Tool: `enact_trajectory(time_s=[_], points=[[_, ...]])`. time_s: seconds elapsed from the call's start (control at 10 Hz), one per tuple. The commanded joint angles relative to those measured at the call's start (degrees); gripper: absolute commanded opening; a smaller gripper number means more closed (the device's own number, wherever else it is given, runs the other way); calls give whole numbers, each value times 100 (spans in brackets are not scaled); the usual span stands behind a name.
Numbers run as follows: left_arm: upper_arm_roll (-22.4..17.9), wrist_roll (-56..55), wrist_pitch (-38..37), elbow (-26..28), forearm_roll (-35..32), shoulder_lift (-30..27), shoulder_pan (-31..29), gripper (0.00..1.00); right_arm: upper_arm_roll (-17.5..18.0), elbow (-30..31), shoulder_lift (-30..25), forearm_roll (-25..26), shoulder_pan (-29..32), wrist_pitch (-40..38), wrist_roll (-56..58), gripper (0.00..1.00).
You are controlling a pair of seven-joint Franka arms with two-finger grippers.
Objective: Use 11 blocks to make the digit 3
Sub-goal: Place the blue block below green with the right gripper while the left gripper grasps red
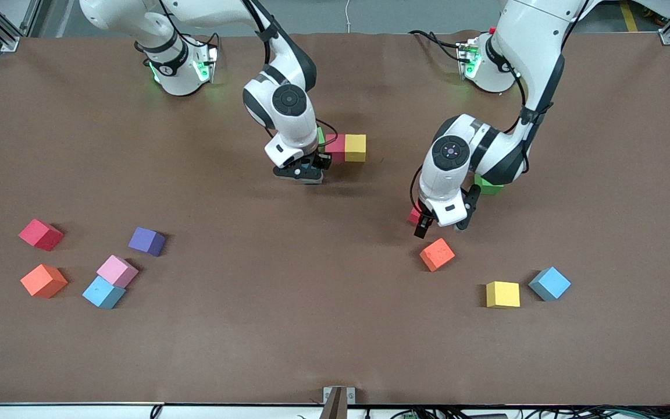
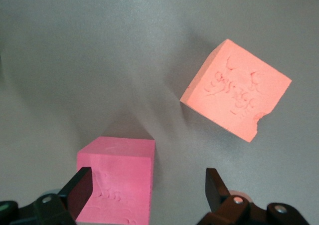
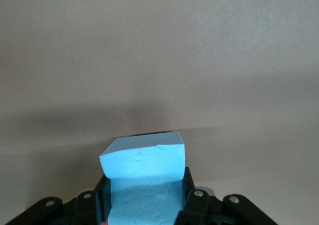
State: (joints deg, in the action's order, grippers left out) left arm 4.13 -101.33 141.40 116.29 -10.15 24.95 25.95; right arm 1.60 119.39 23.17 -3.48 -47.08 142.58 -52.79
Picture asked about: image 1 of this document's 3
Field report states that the grey metal bracket plate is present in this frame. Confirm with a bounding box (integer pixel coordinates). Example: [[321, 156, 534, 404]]
[[322, 386, 357, 405]]

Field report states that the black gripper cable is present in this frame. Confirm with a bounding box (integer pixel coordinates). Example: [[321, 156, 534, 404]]
[[315, 118, 340, 158], [409, 165, 426, 217]]

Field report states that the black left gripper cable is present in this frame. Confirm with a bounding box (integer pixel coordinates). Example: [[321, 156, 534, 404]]
[[409, 165, 426, 217]]

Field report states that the purple foam cube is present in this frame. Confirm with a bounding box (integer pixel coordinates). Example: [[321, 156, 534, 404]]
[[128, 227, 166, 257]]

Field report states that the white table frame edge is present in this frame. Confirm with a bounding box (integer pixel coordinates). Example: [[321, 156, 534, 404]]
[[0, 402, 670, 419]]

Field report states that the black base cable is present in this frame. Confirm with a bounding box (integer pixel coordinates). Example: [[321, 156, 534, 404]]
[[409, 29, 465, 62]]

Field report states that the dark camera mount pole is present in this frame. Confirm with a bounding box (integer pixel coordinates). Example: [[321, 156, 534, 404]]
[[319, 387, 348, 419]]

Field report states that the pink foam cube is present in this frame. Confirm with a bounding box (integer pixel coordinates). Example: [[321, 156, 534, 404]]
[[96, 254, 139, 289]]

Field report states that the brown table mat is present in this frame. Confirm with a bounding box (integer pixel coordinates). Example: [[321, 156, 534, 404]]
[[0, 32, 670, 406]]

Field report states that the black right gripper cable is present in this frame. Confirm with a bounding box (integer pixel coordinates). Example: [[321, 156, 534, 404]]
[[315, 118, 340, 158]]

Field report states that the chipped orange foam cube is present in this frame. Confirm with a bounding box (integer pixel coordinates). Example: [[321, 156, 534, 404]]
[[419, 238, 456, 272]]

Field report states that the black cable bundle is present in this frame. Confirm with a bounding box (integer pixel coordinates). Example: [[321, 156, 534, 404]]
[[364, 404, 670, 419]]

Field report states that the yellow foam cube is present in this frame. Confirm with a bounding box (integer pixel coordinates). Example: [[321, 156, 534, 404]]
[[486, 281, 521, 309], [344, 134, 367, 162]]

